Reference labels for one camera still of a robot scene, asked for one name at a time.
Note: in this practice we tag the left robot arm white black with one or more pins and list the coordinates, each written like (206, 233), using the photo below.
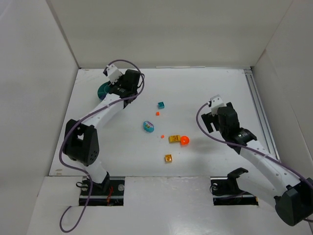
(81, 142)

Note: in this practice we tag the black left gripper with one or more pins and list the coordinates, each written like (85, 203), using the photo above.
(115, 89)

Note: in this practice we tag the yellow lego brick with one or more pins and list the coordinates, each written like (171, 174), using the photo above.
(174, 138)

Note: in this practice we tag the aluminium rail at table edge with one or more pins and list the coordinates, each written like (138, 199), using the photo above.
(267, 134)

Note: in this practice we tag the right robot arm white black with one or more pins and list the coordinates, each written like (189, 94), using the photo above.
(288, 191)

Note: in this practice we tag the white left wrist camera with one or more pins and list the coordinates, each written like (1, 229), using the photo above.
(112, 73)

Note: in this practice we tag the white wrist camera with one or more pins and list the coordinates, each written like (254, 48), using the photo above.
(215, 103)
(112, 73)

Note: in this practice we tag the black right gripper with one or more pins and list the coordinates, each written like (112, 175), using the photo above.
(210, 120)

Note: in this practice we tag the teal round divided container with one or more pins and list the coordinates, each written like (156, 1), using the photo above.
(103, 90)

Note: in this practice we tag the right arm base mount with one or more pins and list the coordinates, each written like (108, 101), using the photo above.
(225, 190)

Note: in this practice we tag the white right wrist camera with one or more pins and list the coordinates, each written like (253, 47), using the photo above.
(215, 103)

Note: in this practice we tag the teal egg-shaped lego piece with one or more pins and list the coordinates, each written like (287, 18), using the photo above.
(148, 126)

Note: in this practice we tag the yellow-orange square lego brick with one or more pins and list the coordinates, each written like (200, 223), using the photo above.
(168, 158)

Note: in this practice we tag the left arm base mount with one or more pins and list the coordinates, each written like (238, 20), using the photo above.
(112, 196)

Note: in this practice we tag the teal square lego brick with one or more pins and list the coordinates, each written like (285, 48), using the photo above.
(161, 105)

